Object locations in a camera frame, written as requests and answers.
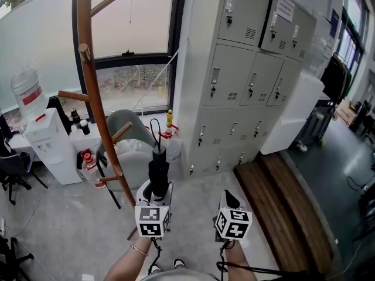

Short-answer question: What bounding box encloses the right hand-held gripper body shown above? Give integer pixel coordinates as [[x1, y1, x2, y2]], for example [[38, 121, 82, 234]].
[[214, 199, 253, 243]]

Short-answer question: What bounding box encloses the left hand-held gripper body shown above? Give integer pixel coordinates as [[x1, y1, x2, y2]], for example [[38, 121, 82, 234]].
[[134, 196, 172, 239]]

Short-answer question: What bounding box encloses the grey metal locker cabinet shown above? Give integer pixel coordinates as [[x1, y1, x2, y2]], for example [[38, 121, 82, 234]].
[[179, 0, 318, 180]]

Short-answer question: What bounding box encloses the large clear water jug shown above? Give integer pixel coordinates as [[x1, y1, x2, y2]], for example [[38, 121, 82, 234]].
[[10, 61, 49, 122]]

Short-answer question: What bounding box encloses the cardboard box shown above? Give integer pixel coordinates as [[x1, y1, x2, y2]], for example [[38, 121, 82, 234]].
[[335, 99, 360, 126]]

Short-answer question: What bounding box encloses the white water dispenser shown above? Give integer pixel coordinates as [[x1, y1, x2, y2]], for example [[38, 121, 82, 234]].
[[23, 107, 83, 186]]

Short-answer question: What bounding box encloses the black metal stand frame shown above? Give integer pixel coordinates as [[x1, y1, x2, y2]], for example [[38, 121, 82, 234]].
[[96, 150, 122, 210]]

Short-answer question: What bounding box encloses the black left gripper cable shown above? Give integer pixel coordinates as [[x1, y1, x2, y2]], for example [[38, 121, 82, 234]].
[[147, 237, 163, 275]]

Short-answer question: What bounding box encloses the wooden step platform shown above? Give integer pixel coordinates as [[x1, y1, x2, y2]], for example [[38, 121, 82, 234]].
[[233, 150, 335, 275]]

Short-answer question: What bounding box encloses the red handled water jug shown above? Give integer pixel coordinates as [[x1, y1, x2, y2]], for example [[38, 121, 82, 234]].
[[158, 124, 183, 162]]

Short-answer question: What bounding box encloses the black hanging bag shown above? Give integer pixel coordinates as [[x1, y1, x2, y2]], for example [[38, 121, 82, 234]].
[[320, 52, 353, 105]]

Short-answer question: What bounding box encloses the grey armchair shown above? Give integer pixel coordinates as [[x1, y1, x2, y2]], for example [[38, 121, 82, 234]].
[[97, 109, 183, 191]]

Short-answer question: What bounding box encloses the thin gold bracelet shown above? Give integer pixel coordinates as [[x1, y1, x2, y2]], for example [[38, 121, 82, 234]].
[[130, 244, 149, 257]]

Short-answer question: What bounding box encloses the black office chair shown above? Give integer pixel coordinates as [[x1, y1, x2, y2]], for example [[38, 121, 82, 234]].
[[0, 150, 49, 206]]

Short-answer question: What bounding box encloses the clear plastic bag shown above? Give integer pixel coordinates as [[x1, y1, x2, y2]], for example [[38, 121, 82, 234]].
[[115, 138, 154, 158]]

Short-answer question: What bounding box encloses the white paper notice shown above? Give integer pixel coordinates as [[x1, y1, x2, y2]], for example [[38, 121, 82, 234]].
[[275, 0, 296, 23]]

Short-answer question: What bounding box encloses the black framed window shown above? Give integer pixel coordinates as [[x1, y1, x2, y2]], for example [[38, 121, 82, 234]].
[[71, 0, 189, 123]]

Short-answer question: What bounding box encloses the black umbrella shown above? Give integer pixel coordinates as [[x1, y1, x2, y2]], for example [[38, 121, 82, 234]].
[[148, 118, 172, 199]]

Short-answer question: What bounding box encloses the brown wooden coat stand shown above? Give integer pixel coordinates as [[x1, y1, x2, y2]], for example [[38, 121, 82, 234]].
[[57, 0, 138, 241]]

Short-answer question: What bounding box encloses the black wheeled cart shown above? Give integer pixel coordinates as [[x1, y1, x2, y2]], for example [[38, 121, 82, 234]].
[[295, 98, 338, 153]]

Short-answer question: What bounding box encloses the black tripod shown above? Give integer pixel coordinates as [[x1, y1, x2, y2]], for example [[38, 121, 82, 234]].
[[0, 235, 35, 281]]

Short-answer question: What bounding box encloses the white diagonal rod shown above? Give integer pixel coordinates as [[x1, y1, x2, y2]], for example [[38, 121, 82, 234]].
[[132, 46, 182, 111]]

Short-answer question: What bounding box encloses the red capped water jug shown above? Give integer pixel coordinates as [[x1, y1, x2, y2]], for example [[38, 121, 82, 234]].
[[80, 149, 108, 190]]

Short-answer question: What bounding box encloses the person's left forearm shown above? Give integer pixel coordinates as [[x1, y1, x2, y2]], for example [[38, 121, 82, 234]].
[[104, 237, 154, 281]]

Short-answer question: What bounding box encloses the person's grey clothing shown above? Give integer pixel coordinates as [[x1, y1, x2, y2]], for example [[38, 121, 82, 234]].
[[139, 267, 221, 281]]

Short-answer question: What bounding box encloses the person's right forearm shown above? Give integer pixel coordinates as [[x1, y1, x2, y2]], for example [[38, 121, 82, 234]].
[[224, 239, 258, 281]]

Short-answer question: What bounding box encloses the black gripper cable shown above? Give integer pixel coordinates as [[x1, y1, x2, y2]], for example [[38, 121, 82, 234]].
[[216, 239, 325, 276], [147, 237, 163, 275]]

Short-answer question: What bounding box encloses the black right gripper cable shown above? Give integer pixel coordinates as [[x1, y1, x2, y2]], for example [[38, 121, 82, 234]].
[[216, 239, 325, 276]]

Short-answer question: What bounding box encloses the white box cabinet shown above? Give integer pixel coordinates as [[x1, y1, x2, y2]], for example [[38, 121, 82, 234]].
[[260, 71, 326, 156]]

